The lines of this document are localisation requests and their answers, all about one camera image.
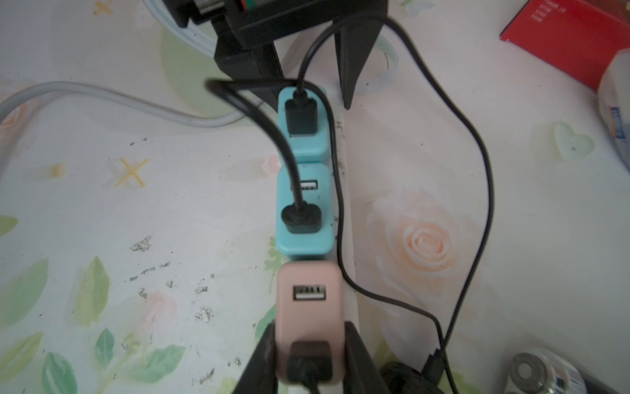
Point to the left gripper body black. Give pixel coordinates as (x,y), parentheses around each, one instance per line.
(255,23)

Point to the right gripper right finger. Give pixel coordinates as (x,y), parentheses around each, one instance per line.
(362,376)

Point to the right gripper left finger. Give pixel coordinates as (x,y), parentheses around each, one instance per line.
(259,376)

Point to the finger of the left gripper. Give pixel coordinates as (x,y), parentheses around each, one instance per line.
(354,44)
(261,63)

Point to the pink usb charger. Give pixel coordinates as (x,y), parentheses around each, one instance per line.
(310,307)

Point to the white power strip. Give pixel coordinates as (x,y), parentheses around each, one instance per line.
(342,251)

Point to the teal usb charger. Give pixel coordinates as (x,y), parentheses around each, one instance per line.
(309,232)
(304,123)

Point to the red cardboard box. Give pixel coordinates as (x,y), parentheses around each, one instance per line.
(580,38)

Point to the blue white packet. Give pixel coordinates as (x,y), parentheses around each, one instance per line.
(613,101)

